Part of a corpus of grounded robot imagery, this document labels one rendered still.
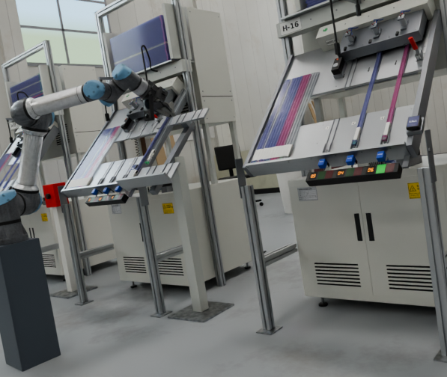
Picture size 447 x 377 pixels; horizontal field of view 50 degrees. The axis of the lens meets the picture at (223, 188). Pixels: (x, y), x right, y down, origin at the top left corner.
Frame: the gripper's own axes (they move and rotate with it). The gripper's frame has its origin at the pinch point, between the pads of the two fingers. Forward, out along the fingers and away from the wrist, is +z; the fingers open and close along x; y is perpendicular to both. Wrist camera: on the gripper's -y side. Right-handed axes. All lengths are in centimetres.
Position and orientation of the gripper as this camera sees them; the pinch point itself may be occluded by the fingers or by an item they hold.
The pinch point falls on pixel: (171, 116)
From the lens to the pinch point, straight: 229.9
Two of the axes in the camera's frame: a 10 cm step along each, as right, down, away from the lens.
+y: 2.0, -9.1, 3.7
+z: 6.0, 4.1, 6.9
